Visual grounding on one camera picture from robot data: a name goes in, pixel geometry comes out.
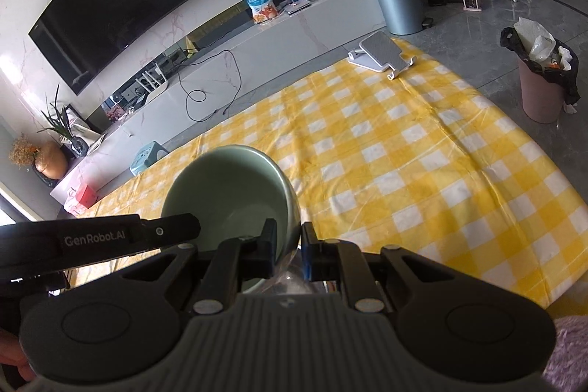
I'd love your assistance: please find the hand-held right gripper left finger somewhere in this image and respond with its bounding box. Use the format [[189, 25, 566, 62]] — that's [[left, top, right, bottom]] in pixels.
[[122, 217, 279, 317]]

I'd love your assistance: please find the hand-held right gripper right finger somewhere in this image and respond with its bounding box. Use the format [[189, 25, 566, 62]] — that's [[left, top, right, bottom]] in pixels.
[[301, 221, 460, 316]]

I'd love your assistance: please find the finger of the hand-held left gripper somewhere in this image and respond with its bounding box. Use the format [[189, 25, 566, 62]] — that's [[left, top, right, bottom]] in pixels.
[[139, 212, 202, 254]]

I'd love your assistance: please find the green ceramic bowl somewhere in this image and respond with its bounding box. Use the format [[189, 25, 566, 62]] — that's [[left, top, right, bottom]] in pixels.
[[160, 145, 302, 294]]

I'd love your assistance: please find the person's left hand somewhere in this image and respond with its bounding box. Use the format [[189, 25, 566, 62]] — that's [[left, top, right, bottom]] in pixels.
[[0, 325, 36, 384]]

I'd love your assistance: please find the red box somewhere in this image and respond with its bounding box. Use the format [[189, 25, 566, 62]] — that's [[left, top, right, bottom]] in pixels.
[[64, 183, 97, 216]]

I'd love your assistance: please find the small green plastic stool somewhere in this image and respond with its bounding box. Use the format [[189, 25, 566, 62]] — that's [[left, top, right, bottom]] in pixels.
[[129, 142, 169, 177]]

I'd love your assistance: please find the golden vase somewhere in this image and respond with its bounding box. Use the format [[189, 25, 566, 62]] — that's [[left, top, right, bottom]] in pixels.
[[35, 142, 69, 180]]

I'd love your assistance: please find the dried flower bunch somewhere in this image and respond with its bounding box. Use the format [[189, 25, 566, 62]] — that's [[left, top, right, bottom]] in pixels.
[[8, 133, 40, 169]]

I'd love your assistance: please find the green aloe plant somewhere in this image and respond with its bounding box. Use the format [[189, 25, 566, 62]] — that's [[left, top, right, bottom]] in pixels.
[[37, 83, 77, 145]]

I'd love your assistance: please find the yellow checked tablecloth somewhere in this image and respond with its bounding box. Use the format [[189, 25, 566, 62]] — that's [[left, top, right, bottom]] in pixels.
[[69, 36, 578, 311]]

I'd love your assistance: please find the white router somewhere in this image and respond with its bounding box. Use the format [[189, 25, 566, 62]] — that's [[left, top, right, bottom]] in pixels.
[[137, 61, 169, 92]]

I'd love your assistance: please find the white television cabinet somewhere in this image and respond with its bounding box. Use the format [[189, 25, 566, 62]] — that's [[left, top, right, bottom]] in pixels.
[[49, 0, 388, 206]]

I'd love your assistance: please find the white grey phone stand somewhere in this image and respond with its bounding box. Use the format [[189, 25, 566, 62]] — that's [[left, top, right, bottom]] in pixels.
[[346, 30, 417, 82]]

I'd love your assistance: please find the blue snack bag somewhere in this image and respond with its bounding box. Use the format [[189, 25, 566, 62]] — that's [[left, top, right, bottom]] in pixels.
[[239, 0, 280, 26]]

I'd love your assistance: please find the purple fluffy cloth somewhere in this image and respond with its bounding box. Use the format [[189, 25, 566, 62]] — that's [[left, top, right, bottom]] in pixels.
[[544, 316, 588, 392]]

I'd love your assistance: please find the pink waste bin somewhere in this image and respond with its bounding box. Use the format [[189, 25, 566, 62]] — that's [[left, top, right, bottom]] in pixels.
[[500, 17, 581, 125]]

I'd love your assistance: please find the black cable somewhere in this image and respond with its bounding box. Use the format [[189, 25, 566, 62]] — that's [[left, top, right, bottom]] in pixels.
[[179, 48, 243, 121]]

